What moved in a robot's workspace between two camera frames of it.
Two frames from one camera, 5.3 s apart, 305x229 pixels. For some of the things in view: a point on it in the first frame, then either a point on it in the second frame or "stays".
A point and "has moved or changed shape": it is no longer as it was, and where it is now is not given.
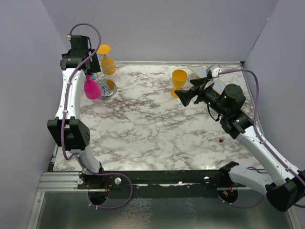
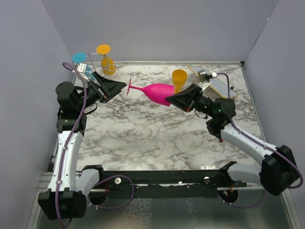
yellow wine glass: (179, 78) stays
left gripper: (94, 66) to (114, 87)
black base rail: (156, 184) stays
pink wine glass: (91, 88) has moved or changed shape
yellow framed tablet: (218, 86) stays
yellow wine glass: (107, 65) stays
